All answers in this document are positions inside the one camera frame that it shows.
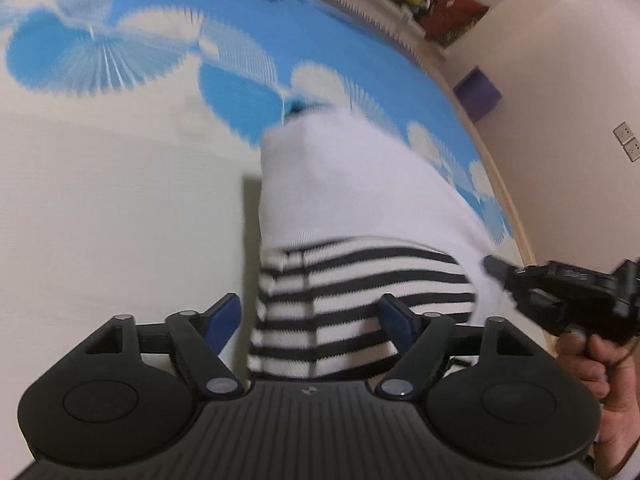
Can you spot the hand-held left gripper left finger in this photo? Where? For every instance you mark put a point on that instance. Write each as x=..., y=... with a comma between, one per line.
x=222, y=319

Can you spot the dark red bag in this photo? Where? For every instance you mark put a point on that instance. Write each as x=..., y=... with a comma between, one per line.
x=450, y=15

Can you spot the purple box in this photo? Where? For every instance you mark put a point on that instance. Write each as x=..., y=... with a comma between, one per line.
x=477, y=94

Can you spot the person's right hand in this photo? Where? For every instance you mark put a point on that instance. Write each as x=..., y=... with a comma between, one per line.
x=610, y=390

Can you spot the blue cloud printed blanket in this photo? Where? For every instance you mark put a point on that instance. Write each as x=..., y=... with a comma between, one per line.
x=125, y=160

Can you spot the black white striped shirt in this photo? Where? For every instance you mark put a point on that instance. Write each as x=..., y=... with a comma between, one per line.
x=360, y=240

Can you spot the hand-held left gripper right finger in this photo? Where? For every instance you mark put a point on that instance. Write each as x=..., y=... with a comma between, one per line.
x=395, y=317

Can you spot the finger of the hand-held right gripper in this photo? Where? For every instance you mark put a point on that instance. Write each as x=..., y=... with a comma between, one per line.
x=500, y=267

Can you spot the white wall socket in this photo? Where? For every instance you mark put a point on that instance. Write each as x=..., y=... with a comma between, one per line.
x=634, y=150
x=624, y=132

